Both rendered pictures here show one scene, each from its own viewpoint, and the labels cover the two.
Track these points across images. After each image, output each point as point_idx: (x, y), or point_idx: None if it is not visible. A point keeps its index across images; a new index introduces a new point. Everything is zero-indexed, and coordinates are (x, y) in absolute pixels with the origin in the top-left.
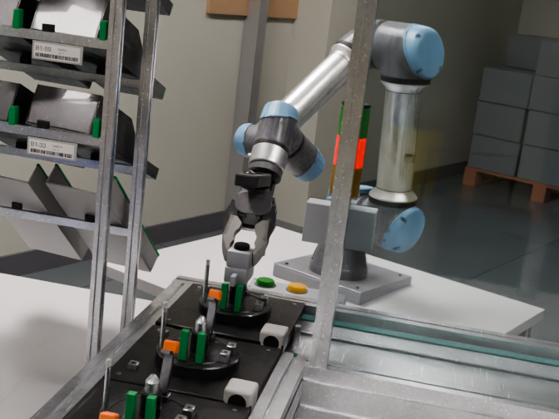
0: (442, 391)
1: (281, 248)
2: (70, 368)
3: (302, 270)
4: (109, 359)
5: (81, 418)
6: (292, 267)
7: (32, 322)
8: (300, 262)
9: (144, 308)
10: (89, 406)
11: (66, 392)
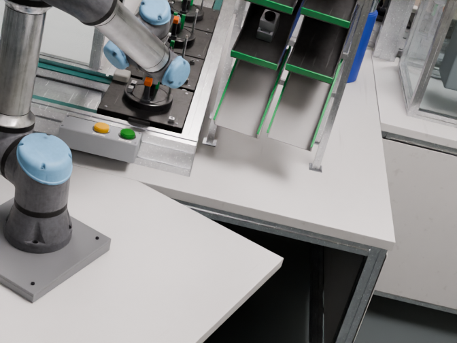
0: None
1: (94, 322)
2: (233, 131)
3: (80, 225)
4: (196, 9)
5: (201, 42)
6: (91, 231)
7: (280, 169)
8: (79, 246)
9: (215, 188)
10: (201, 47)
11: (215, 58)
